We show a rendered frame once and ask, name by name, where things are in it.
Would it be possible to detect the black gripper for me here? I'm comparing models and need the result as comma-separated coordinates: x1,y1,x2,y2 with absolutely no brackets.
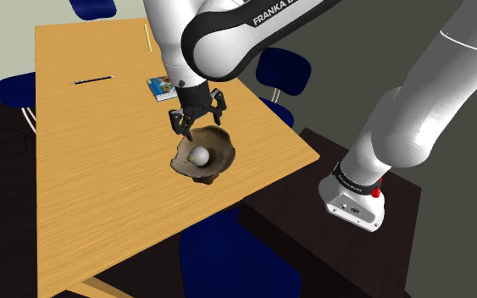
168,80,228,142

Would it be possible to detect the white light bulb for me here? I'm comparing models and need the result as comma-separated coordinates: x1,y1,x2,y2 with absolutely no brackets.
186,146,211,168

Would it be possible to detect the brown rough bowl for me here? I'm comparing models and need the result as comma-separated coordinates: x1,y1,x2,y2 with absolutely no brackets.
169,125,237,186

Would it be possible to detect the blue spiral notebook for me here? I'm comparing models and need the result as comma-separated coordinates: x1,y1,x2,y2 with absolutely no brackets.
146,75,180,103

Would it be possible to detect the blue chair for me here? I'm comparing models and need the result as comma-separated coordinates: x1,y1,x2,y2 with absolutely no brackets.
255,47,312,130
179,206,303,298
0,57,37,135
68,0,118,22

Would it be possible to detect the yellow pencil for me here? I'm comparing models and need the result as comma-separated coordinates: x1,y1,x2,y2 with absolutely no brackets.
143,23,153,53

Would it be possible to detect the black pen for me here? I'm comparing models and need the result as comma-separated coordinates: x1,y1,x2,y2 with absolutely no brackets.
71,75,115,86

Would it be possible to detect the wooden table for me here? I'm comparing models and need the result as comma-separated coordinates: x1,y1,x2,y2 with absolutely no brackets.
34,17,321,298

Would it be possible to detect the dark robot stand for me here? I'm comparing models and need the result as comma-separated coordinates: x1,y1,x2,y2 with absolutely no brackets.
237,127,424,298

